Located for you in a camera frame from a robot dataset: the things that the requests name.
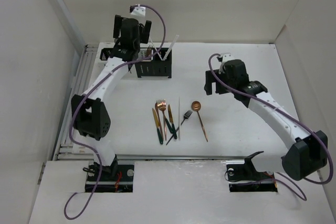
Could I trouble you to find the small copper fork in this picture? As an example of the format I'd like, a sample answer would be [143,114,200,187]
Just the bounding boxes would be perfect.
[146,45,154,57]

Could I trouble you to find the copper spoon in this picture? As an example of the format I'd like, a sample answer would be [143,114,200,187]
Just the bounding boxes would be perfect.
[191,101,208,142]

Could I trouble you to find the copper chopstick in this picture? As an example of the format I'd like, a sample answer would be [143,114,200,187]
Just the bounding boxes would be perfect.
[149,37,163,61]

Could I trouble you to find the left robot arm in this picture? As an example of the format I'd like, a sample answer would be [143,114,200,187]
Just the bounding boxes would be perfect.
[71,15,152,180]

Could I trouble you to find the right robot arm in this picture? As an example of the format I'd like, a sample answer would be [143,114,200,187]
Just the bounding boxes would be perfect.
[204,54,333,181]

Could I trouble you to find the white insert in black container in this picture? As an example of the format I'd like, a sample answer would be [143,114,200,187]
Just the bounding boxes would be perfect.
[137,48,153,62]

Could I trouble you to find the white slotted utensil container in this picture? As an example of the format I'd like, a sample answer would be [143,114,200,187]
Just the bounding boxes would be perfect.
[97,47,137,79]

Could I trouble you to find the black slotted utensil container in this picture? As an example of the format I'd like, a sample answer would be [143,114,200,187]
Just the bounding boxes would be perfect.
[135,51,172,79]

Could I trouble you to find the black fork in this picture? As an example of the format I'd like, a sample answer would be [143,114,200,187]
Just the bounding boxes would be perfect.
[166,110,193,145]

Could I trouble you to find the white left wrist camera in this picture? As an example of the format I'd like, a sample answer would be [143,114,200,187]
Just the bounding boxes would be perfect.
[129,5,146,18]

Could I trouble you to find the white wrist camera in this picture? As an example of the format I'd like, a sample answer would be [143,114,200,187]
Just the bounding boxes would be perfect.
[129,5,146,18]
[216,52,234,74]

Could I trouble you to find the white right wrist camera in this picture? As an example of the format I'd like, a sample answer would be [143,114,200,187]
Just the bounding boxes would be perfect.
[216,52,234,74]

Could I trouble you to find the gold knife green handle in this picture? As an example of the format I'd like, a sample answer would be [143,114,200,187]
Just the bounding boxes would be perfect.
[168,104,176,135]
[152,108,163,145]

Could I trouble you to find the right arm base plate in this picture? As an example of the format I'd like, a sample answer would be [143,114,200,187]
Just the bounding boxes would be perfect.
[225,164,278,193]

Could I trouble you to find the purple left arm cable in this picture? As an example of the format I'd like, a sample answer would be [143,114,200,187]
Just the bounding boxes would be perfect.
[64,4,167,219]

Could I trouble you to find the aluminium frame rail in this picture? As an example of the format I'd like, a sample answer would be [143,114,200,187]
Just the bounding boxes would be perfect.
[51,44,100,161]

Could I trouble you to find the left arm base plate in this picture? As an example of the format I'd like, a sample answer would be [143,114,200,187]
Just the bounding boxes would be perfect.
[82,163,134,193]

